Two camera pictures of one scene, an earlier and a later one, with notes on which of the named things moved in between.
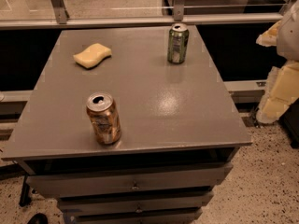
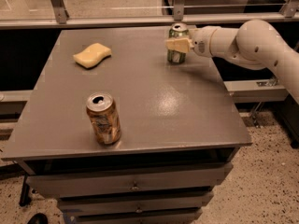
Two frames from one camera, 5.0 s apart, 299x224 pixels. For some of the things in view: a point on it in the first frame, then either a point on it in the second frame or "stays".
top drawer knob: [135, 186] stays
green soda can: [177, 45] stays
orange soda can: [106, 119] stays
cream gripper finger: [269, 37] to [201, 40]
